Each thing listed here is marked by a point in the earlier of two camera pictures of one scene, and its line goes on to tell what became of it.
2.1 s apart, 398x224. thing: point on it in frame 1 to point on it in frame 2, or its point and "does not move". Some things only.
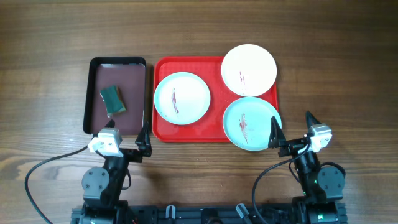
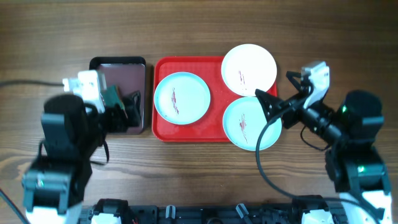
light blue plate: (247, 122) does not move
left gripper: (144, 142) to (119, 123)
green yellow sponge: (113, 100) does not move
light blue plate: (182, 98) does not move
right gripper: (293, 146) to (295, 107)
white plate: (249, 70) does not move
